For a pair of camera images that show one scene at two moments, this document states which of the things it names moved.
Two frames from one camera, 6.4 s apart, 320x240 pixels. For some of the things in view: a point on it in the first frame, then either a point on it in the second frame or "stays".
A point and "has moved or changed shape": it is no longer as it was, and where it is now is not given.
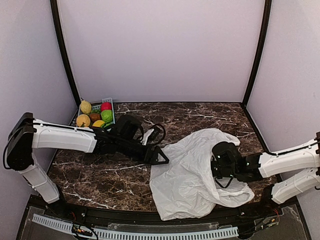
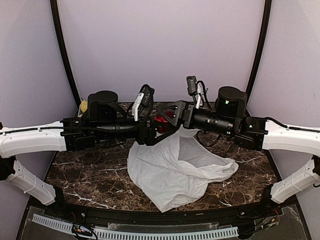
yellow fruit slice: (85, 107) stays
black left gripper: (153, 156) → (148, 136)
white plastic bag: (185, 188) has moved or changed shape
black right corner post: (244, 103) stays
